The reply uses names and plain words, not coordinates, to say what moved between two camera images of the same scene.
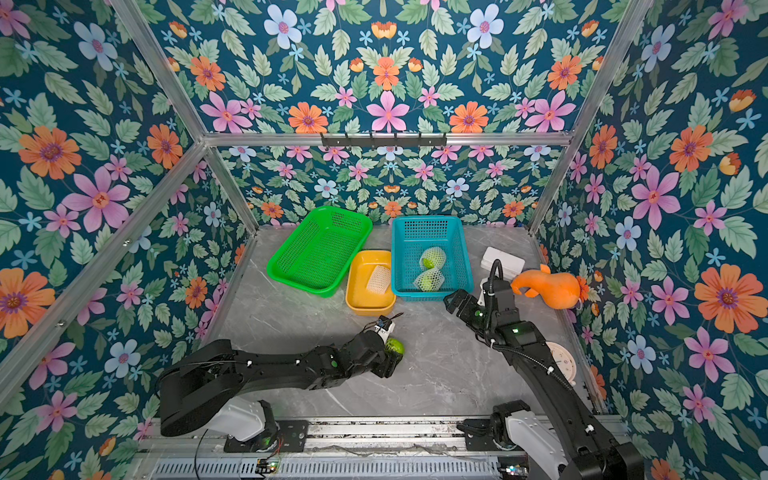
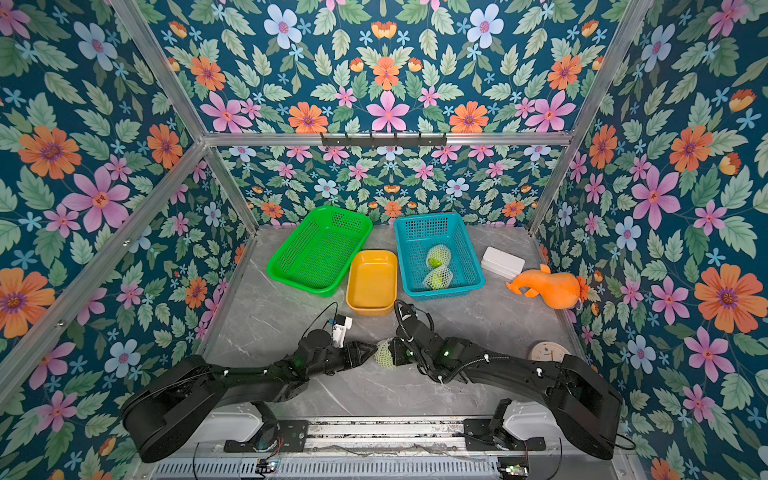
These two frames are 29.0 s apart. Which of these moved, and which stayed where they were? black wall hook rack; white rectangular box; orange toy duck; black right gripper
Moved: black right gripper
Stayed: black wall hook rack; white rectangular box; orange toy duck
